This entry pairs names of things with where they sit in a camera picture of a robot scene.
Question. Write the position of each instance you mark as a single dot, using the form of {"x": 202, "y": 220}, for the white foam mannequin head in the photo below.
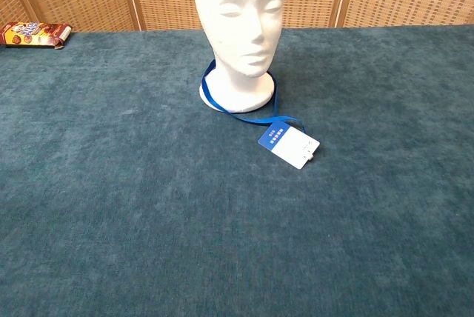
{"x": 237, "y": 35}

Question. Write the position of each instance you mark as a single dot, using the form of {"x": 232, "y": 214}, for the teal table cloth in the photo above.
{"x": 111, "y": 202}

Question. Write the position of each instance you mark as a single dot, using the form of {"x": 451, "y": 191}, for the brown cookie box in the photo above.
{"x": 33, "y": 33}

